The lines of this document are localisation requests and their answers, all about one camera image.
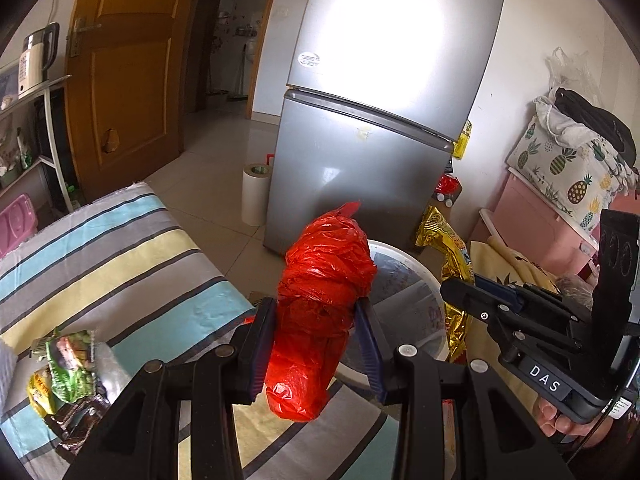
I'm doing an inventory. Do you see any gold foil bag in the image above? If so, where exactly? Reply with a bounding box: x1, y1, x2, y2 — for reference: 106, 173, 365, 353
416, 205, 477, 362

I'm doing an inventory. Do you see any silver refrigerator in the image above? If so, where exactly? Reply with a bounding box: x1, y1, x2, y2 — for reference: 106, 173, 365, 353
263, 0, 509, 262

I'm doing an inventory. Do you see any yellow packet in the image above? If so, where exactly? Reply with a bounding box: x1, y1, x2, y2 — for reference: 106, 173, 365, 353
452, 120, 475, 160

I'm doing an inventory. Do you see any white pineapple print cloth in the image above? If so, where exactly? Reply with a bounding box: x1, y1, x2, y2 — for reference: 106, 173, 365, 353
506, 102, 640, 234

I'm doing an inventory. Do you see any white metal shelf rack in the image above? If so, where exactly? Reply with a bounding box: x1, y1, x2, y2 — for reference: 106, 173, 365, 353
0, 74, 82, 217

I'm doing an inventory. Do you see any white round bin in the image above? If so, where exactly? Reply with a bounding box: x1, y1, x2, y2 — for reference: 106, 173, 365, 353
334, 240, 452, 387

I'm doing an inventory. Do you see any striped blanket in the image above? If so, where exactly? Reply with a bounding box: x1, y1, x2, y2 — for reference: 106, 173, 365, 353
0, 180, 401, 480

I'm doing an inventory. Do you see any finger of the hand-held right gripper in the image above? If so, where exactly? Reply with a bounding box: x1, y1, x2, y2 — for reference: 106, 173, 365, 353
474, 274, 595, 332
440, 278, 592, 362

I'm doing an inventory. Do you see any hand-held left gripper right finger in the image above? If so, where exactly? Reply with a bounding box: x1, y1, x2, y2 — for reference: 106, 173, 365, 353
354, 297, 576, 480

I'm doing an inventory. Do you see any small red bag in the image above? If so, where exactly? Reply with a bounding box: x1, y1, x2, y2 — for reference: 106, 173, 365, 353
435, 173, 464, 196

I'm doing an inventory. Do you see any white paper roll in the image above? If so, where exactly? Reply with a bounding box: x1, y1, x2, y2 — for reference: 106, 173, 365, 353
242, 162, 274, 226

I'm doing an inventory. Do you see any person's right hand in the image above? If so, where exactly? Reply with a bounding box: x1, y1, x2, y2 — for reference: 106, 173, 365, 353
531, 394, 617, 447

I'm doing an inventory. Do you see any clear white plastic bag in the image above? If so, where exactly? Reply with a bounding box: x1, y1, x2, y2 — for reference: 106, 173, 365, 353
545, 47, 607, 107

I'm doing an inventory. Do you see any black bag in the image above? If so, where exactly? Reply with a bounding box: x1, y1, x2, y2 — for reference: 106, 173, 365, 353
552, 87, 639, 159

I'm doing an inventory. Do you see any red plastic bag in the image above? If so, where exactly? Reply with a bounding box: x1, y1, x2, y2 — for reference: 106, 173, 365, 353
264, 202, 378, 422

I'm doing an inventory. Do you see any green snack wrapper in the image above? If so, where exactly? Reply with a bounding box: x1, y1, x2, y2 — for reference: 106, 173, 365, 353
44, 329, 99, 404

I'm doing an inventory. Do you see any brown snack wrapper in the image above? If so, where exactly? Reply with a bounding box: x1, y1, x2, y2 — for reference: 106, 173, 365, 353
44, 393, 112, 457

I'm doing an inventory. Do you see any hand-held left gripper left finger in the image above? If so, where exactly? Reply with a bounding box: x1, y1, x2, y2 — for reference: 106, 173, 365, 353
62, 297, 278, 480

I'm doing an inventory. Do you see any pink plastic basket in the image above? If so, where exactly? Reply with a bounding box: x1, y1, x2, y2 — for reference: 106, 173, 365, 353
0, 195, 40, 259

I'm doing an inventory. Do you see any pink cabinet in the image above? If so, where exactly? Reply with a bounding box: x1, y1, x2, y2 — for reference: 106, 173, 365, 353
470, 167, 602, 277

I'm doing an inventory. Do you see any brown wooden door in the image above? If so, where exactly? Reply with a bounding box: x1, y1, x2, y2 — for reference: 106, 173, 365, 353
64, 0, 209, 206

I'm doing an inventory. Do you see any white electric kettle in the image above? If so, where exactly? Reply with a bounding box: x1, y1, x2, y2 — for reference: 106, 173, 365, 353
19, 22, 61, 100

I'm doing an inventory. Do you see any yellow snack wrapper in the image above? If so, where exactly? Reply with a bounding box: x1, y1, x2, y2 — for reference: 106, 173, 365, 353
27, 367, 62, 417

